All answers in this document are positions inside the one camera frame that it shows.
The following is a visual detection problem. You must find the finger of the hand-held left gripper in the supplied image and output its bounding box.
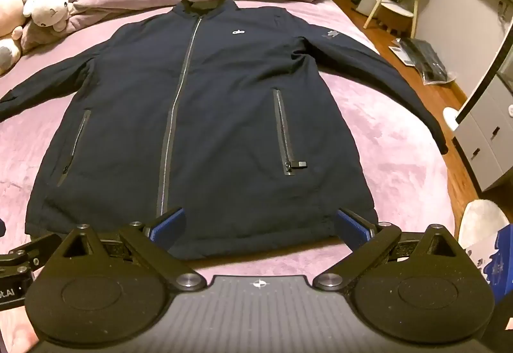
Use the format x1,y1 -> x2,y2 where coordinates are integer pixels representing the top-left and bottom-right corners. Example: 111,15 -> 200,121
7,232 -> 64,258

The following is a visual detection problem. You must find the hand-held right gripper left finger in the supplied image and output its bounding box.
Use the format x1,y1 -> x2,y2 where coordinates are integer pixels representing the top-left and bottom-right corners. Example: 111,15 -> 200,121
56,208 -> 205,293

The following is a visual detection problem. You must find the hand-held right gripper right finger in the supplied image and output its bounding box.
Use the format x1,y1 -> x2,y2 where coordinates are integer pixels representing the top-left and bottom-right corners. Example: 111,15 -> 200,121
312,208 -> 458,293

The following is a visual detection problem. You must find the dark navy zip jacket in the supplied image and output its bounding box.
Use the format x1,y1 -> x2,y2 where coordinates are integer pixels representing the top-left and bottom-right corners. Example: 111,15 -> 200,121
0,0 -> 450,262

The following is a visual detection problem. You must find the plastic bag with dark clothes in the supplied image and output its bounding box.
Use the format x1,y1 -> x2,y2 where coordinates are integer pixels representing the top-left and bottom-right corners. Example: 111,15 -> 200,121
388,37 -> 458,85

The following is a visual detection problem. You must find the bed with pink sheet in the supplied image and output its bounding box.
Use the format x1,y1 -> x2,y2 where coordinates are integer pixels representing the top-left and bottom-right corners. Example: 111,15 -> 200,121
0,0 -> 461,282

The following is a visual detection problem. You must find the small white round object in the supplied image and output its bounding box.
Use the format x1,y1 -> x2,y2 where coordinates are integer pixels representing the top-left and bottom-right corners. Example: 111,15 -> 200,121
442,107 -> 462,132

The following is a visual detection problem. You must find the blue box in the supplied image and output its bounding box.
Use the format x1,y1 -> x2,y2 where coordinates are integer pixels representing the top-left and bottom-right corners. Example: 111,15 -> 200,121
482,223 -> 513,294

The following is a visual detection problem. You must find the grey drawer cabinet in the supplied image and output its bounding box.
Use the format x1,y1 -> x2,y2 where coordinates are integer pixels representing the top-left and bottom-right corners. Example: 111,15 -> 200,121
451,8 -> 513,193

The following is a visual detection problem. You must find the round brown basket white lid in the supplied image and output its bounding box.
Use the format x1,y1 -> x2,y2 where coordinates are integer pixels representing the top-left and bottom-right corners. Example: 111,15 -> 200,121
377,0 -> 416,34

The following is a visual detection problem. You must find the cream plush toy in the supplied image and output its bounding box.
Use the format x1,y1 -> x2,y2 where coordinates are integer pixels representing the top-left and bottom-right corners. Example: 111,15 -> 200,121
0,0 -> 27,75

